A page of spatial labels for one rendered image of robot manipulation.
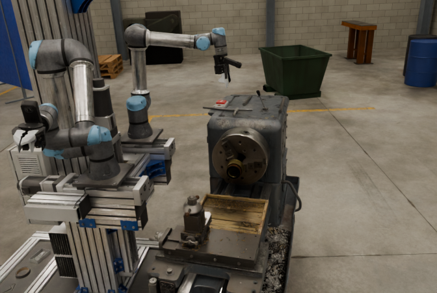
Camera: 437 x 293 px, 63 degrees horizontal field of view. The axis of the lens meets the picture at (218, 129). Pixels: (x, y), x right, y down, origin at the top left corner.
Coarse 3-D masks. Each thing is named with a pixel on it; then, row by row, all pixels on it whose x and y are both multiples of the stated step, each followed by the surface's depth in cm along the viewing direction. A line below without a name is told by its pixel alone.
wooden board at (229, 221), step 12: (204, 204) 193; (228, 204) 192; (240, 204) 191; (252, 204) 191; (264, 204) 190; (216, 216) 182; (228, 216) 181; (240, 216) 181; (252, 216) 181; (264, 216) 177; (216, 228) 170; (228, 228) 172; (240, 228) 172; (252, 228) 172
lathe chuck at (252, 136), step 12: (228, 132) 200; (240, 132) 195; (252, 132) 197; (216, 144) 197; (240, 144) 193; (252, 144) 191; (264, 144) 196; (216, 156) 200; (252, 156) 194; (264, 156) 192; (216, 168) 203; (264, 168) 195; (240, 180) 202; (252, 180) 199
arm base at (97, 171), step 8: (96, 160) 164; (104, 160) 165; (112, 160) 168; (88, 168) 169; (96, 168) 165; (104, 168) 165; (112, 168) 167; (88, 176) 169; (96, 176) 165; (104, 176) 165; (112, 176) 167
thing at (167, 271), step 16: (160, 256) 150; (176, 256) 150; (160, 272) 144; (176, 272) 144; (192, 272) 148; (208, 272) 146; (224, 272) 144; (240, 272) 142; (256, 272) 140; (240, 288) 135; (256, 288) 135
